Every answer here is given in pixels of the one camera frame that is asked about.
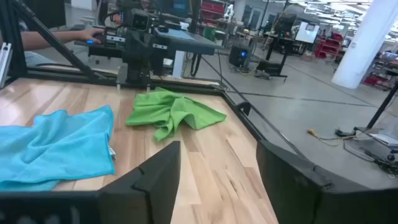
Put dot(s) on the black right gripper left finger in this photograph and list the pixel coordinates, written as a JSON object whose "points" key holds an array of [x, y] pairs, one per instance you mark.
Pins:
{"points": [[149, 186]]}

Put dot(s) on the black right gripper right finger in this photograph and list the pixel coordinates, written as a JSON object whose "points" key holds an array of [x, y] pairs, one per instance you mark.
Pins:
{"points": [[289, 183]]}

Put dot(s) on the green microfiber towel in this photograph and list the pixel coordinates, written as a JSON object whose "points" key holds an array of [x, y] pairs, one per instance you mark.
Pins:
{"points": [[164, 112]]}

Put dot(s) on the blue microfiber towel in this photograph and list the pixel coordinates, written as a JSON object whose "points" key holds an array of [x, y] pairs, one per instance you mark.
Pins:
{"points": [[56, 149]]}

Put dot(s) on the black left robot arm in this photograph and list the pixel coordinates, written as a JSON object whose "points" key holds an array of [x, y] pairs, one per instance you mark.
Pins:
{"points": [[136, 73]]}

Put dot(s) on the person's forearm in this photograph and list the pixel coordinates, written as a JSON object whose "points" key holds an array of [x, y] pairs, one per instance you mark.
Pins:
{"points": [[46, 40]]}

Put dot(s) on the blue mouse pad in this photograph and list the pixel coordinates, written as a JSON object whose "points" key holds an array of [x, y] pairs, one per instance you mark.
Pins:
{"points": [[177, 35]]}

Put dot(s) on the black computer mouse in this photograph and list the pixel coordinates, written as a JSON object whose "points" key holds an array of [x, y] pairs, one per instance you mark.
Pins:
{"points": [[90, 42]]}

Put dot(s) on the person's hand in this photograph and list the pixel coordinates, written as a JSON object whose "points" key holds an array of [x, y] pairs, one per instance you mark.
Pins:
{"points": [[90, 33]]}

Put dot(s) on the red shelving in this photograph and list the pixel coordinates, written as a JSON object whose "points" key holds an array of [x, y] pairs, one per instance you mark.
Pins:
{"points": [[213, 11]]}

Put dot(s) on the person's leg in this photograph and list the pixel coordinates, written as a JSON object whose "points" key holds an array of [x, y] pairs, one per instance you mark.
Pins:
{"points": [[37, 58]]}

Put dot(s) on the black computer tower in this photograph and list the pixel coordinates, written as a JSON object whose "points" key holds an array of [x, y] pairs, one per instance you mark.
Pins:
{"points": [[239, 56]]}

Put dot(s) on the black tripod stand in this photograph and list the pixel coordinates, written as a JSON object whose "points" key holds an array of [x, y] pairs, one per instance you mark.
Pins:
{"points": [[381, 109]]}

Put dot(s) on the silver aluminium extrusion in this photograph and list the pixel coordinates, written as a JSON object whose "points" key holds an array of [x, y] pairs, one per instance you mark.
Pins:
{"points": [[5, 62]]}

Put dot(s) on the red cart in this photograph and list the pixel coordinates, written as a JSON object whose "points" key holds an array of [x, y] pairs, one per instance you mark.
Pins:
{"points": [[328, 46]]}

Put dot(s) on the white-screen monitor on stand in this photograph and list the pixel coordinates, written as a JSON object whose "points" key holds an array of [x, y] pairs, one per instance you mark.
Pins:
{"points": [[307, 32]]}

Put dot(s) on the white pillar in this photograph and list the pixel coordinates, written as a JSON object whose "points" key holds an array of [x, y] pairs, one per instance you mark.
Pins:
{"points": [[363, 40]]}

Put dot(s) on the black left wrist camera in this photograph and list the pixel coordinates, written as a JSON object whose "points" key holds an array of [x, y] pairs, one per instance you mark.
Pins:
{"points": [[140, 20]]}

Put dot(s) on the black aluminium table frame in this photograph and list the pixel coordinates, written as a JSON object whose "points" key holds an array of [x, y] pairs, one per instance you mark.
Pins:
{"points": [[15, 46]]}

